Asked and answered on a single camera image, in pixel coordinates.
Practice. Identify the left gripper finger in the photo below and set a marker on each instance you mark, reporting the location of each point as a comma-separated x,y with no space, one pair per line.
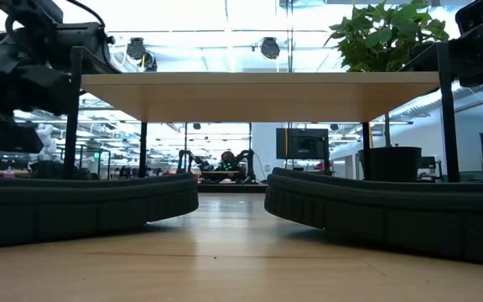
92,65

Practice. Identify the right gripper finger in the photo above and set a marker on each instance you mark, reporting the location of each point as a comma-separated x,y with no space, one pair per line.
428,63

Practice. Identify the black background robot arm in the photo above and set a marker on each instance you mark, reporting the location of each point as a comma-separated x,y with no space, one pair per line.
187,161
247,163

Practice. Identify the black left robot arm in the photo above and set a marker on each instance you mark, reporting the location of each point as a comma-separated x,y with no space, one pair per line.
27,10

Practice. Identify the white humanoid robot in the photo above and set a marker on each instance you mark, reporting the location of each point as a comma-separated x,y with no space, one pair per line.
43,140

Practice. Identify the pink bottle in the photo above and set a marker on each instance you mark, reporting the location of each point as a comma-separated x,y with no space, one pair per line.
9,173

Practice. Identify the black metal rack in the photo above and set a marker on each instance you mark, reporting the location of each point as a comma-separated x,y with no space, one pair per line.
108,163

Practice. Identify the small black equipment stand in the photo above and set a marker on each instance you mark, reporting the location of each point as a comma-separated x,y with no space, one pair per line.
430,165

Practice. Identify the green potted plant black pot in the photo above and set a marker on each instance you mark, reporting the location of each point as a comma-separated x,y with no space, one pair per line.
392,163

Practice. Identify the black background monitor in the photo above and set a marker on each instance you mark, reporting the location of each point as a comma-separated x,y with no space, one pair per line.
304,144

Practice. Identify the person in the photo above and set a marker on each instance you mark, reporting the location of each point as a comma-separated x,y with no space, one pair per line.
227,160

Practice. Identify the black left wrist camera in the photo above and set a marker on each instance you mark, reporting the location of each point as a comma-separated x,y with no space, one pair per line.
82,40

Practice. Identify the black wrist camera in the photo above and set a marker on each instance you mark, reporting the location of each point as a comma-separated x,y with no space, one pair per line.
476,14
82,40

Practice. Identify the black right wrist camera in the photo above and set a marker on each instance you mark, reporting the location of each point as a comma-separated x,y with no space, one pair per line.
476,14

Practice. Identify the wooden shelf black metal frame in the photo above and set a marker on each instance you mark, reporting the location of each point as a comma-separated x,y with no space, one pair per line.
258,96

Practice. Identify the black aluminium rig frame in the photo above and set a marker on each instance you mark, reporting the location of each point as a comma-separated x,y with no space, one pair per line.
233,189

